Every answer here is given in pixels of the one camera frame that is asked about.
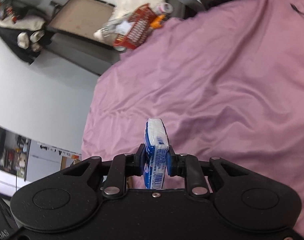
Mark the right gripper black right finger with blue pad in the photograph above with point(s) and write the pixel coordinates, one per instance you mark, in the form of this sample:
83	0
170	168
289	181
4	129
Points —
187	167

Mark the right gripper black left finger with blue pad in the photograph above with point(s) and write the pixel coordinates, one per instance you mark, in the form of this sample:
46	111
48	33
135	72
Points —
121	168

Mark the blue tissue pack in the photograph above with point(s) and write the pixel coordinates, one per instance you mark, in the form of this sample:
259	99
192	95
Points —
156	148

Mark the purple bed sheet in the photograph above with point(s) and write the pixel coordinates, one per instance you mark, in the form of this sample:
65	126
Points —
228	82

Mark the grey door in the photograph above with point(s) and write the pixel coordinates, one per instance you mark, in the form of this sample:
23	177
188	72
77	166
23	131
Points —
94	57

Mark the kitchen shelf niche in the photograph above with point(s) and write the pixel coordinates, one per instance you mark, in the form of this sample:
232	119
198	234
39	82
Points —
14	152

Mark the clear plastic bottle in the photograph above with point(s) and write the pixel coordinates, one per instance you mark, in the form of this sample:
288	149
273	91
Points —
109	31

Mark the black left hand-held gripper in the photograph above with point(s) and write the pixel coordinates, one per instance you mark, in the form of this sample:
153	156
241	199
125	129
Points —
8	226

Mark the orange small object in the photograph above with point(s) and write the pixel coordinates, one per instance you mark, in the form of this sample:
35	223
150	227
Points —
157	23

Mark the red plastic basket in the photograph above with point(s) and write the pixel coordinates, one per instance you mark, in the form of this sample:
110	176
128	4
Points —
139	21

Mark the brown framed board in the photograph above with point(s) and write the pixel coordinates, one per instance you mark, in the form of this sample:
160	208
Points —
81	19

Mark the white cylinder can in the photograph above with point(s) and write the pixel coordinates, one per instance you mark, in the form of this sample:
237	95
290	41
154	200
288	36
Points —
165	8

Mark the white plastic bag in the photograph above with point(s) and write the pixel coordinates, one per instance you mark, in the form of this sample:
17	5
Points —
124	7

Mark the black and white hanging clothes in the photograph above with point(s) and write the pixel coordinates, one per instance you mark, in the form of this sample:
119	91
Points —
25	33

